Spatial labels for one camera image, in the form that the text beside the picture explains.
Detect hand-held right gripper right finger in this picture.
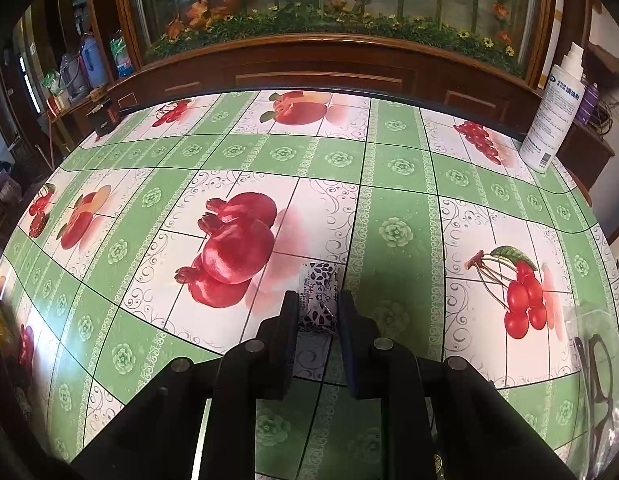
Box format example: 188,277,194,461
338,290,577,480

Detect green white plastic bag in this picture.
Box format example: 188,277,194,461
42,70,65,97

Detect grey thermos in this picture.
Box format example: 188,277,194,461
59,52,90,101

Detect clear plastic bag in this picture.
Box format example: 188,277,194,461
561,302,619,480

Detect blue label water bottle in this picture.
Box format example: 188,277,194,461
109,30,135,80

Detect black eyeglasses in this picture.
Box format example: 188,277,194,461
572,334,618,462

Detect small purple white candy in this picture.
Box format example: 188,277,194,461
298,261,346,333

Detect small cardboard boxes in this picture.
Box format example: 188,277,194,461
45,92,73,114

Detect purple packet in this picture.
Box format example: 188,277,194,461
574,82,601,127

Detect white spray bottle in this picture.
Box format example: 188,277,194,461
518,42,585,175

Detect blue thermos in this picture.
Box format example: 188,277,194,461
79,32,110,89

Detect flower bamboo glass panel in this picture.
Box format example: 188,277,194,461
112,0,558,81

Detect wooden sideboard cabinet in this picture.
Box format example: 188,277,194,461
49,32,616,192

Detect dark glass bottle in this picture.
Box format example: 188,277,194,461
92,97,121,139

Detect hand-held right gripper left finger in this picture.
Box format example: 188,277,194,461
72,290,300,480

